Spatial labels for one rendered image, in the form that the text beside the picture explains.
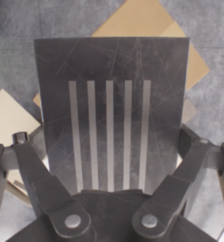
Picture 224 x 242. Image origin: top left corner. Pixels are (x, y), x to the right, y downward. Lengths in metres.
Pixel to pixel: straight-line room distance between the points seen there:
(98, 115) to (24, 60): 1.46
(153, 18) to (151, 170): 0.45
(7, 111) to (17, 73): 0.64
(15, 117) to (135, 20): 0.75
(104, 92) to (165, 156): 0.09
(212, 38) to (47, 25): 1.26
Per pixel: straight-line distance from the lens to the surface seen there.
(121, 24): 0.55
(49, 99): 0.17
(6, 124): 1.07
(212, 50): 1.63
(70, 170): 0.19
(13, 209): 2.28
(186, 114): 1.45
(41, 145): 0.17
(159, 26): 0.57
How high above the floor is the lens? 1.43
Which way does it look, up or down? 73 degrees down
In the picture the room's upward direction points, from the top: 179 degrees counter-clockwise
